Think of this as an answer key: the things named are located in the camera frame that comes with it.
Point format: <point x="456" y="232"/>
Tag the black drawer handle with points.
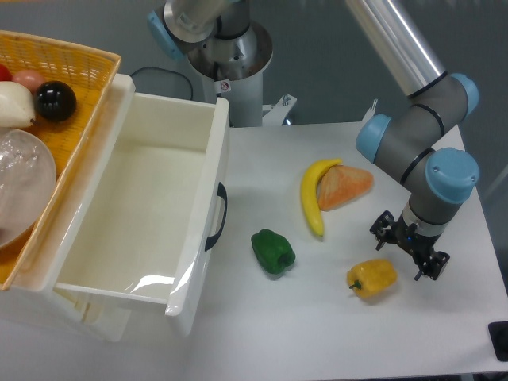
<point x="219" y="217"/>

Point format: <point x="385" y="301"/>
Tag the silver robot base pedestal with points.
<point x="225" y="47"/>

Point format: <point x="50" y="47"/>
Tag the black ball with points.
<point x="55" y="101"/>

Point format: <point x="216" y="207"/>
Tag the white radish toy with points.
<point x="17" y="106"/>

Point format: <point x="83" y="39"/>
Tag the black corner device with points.
<point x="498" y="331"/>

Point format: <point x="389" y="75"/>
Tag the green bell pepper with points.
<point x="273" y="251"/>

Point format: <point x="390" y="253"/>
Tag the pink peach toy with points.
<point x="29" y="78"/>

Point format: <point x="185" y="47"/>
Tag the white metal bracket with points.
<point x="279" y="113"/>

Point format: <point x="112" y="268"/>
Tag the red tomato toy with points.
<point x="5" y="74"/>

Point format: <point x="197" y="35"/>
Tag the yellow woven basket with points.
<point x="89" y="72"/>

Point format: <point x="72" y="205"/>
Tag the white drawer cabinet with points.
<point x="30" y="294"/>

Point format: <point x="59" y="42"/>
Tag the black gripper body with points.
<point x="419" y="246"/>

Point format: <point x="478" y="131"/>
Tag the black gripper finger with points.
<point x="384" y="229"/>
<point x="430" y="263"/>

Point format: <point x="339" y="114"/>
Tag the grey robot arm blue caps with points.
<point x="439" y="181"/>

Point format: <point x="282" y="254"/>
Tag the yellow banana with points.
<point x="308" y="193"/>

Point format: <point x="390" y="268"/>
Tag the white plastic drawer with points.
<point x="142" y="241"/>

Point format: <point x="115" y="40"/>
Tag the yellow bell pepper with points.
<point x="370" y="278"/>

